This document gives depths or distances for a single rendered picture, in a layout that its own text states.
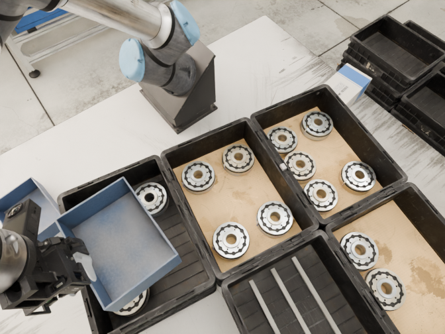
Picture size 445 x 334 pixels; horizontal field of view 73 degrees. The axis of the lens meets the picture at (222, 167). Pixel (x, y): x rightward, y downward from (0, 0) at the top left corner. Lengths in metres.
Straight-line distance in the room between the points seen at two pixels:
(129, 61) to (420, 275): 1.01
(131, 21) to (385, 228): 0.88
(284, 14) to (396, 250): 2.31
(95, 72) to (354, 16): 2.19
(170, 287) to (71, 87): 1.93
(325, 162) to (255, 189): 0.25
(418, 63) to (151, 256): 1.75
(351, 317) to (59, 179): 1.04
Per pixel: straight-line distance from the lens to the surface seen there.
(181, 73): 1.04
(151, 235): 0.66
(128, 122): 1.28
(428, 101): 2.04
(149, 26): 0.83
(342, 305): 0.92
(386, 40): 2.09
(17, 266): 0.42
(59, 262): 0.49
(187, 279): 0.88
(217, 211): 0.91
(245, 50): 1.50
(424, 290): 1.02
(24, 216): 0.52
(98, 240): 0.69
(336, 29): 2.89
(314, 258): 0.91
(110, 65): 2.58
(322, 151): 1.05
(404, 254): 1.01
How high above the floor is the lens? 1.69
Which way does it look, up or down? 63 degrees down
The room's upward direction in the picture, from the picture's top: 1 degrees counter-clockwise
